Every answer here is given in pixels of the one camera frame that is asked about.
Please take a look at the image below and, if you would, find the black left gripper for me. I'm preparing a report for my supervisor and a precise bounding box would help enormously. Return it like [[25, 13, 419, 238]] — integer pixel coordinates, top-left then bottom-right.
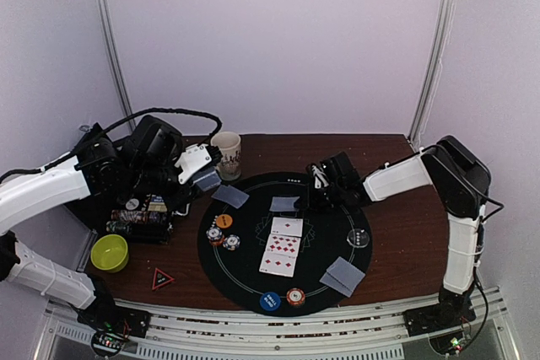
[[127, 162, 203, 211]]

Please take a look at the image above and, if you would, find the blue playing card deck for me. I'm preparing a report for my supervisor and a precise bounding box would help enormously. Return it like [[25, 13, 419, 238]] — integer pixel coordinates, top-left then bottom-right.
[[194, 169, 222, 192]]

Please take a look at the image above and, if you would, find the blue card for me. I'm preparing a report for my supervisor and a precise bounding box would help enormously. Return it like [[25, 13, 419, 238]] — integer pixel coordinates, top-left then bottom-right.
[[212, 185, 250, 209], [320, 257, 365, 298]]

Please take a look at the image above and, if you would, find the nine of diamonds card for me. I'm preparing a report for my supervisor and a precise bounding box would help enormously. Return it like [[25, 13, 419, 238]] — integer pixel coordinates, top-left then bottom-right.
[[265, 234, 301, 257]]

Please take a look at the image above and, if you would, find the orange big blind button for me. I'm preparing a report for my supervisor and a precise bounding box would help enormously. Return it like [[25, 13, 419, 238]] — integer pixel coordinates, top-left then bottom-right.
[[215, 214, 234, 229]]

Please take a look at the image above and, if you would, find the blue white poker chip stack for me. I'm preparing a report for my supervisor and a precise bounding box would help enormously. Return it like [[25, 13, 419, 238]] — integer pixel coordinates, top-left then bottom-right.
[[206, 226, 224, 246]]

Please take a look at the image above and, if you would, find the three of diamonds card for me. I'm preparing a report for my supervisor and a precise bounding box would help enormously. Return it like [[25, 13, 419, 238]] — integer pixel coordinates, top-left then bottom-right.
[[259, 251, 296, 277]]

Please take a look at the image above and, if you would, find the dark white poker chip stack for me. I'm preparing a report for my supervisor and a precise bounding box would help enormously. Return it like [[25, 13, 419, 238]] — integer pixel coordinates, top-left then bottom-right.
[[223, 234, 240, 251]]

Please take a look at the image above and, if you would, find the red poker chip stack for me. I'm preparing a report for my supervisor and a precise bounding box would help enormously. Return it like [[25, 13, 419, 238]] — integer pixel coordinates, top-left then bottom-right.
[[286, 287, 305, 308]]

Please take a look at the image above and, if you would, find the blue small blind button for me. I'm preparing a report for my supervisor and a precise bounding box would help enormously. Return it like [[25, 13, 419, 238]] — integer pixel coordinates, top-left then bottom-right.
[[259, 292, 282, 313]]

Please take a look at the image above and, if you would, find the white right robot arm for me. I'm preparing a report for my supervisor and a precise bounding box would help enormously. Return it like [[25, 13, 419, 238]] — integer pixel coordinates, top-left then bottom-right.
[[305, 135, 505, 328]]

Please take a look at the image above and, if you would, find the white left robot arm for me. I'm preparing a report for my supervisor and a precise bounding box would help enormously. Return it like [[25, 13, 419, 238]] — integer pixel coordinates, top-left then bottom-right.
[[1, 108, 221, 330]]

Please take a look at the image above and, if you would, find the texas holdem card box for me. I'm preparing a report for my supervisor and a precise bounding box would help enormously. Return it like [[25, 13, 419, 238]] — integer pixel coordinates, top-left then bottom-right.
[[147, 195, 168, 212]]

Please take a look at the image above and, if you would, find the white dealer button in case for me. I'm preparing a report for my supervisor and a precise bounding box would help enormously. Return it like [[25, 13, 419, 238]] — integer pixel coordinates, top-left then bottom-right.
[[125, 198, 140, 211]]

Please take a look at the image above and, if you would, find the clear dealer button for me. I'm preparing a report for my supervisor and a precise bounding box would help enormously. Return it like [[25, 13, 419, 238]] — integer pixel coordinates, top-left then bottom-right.
[[347, 228, 370, 249]]

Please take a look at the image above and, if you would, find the black poker chip case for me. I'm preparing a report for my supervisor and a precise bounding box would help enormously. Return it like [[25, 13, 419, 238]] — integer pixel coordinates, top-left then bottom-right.
[[62, 122, 176, 245]]

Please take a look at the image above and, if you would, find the white floral mug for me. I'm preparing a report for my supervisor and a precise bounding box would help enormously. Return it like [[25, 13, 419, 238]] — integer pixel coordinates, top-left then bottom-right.
[[211, 132, 241, 181]]

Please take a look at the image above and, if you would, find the round black poker mat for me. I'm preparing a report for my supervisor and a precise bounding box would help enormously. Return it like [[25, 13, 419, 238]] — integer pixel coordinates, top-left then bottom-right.
[[197, 172, 373, 318]]

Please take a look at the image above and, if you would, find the lime green bowl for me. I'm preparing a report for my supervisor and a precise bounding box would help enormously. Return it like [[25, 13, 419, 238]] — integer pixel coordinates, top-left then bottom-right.
[[90, 234, 129, 273]]

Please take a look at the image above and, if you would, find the red black triangle token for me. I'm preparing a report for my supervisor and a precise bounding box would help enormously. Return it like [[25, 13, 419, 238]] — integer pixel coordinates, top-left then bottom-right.
[[152, 267, 175, 291]]

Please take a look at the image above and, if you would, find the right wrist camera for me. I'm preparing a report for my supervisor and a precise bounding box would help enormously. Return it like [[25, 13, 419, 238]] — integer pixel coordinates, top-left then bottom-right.
[[306, 163, 329, 190]]

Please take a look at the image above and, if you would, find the left aluminium frame post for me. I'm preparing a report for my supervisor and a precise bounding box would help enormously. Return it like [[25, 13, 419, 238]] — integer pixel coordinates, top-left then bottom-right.
[[95, 0, 133, 118]]

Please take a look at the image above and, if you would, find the aluminium frame post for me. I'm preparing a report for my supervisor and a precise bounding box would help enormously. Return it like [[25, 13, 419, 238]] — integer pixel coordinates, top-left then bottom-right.
[[408, 0, 456, 150], [95, 0, 133, 118]]

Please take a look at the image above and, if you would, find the aluminium front rail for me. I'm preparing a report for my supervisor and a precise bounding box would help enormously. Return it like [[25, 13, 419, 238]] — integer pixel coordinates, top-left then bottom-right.
[[33, 287, 523, 359]]

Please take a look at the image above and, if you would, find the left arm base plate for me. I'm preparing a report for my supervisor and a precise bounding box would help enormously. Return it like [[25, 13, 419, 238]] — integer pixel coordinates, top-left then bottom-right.
[[76, 306, 151, 338]]

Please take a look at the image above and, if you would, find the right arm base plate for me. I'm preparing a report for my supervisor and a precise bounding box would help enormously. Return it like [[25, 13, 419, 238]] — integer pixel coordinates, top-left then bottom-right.
[[402, 304, 477, 336]]

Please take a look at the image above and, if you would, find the right aluminium frame post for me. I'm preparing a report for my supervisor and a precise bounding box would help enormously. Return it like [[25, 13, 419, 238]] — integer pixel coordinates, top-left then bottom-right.
[[408, 0, 456, 150]]

